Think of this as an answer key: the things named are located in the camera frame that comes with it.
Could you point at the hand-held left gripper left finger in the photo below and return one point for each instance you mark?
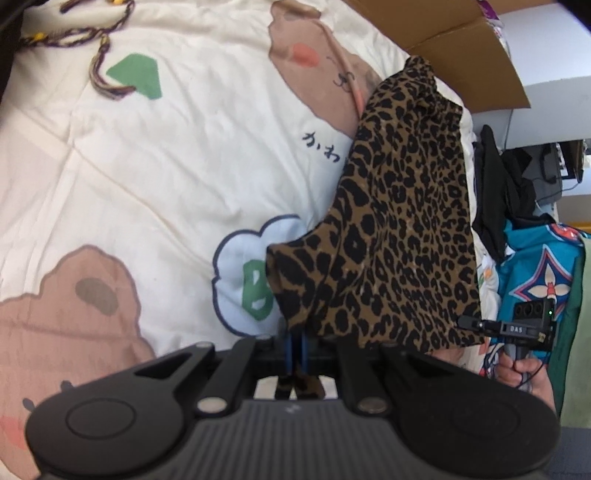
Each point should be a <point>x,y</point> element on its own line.
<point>290,357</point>

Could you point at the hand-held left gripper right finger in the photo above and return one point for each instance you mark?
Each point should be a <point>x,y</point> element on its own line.
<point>302,357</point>

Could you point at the leopard print garment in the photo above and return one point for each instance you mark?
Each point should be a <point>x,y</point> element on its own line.
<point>406,207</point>

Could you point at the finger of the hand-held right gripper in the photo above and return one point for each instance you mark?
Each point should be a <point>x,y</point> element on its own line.
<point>475,323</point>

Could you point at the teal printed garment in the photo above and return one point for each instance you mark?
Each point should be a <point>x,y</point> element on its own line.
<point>531,258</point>

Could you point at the purple white package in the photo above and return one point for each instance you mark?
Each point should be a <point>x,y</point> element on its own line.
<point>489,10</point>

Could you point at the cream printed blanket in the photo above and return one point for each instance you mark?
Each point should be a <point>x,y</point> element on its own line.
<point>138,184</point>

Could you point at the person's right hand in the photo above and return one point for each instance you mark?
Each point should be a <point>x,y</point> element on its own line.
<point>512,379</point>

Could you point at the large brown cardboard sheet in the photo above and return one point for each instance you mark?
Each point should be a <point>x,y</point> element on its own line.
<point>475,60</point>

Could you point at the black clothes pile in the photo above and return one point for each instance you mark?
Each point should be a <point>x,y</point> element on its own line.
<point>494,194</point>

